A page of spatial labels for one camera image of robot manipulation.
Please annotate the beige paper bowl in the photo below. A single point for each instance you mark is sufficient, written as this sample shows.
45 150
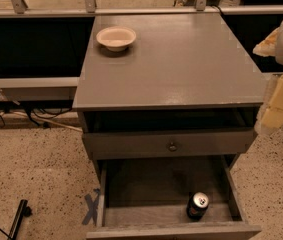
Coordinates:
116 38

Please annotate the blue tape cross mark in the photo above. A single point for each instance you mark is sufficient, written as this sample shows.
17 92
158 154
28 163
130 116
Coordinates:
92 205

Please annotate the open grey middle drawer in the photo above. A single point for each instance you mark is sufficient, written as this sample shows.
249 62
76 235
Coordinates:
146 199

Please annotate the grey wooden drawer cabinet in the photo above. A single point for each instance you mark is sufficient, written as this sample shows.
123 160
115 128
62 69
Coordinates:
184 72

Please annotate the blue pepsi can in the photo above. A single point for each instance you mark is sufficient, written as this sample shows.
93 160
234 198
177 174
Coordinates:
197 205

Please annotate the closed grey upper drawer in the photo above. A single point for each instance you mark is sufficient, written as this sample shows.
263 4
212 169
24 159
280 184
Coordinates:
128 145

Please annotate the round metal drawer knob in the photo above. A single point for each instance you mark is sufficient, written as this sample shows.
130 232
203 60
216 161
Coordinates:
172 147

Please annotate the black power strip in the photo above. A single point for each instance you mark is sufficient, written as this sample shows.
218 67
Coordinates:
22 211

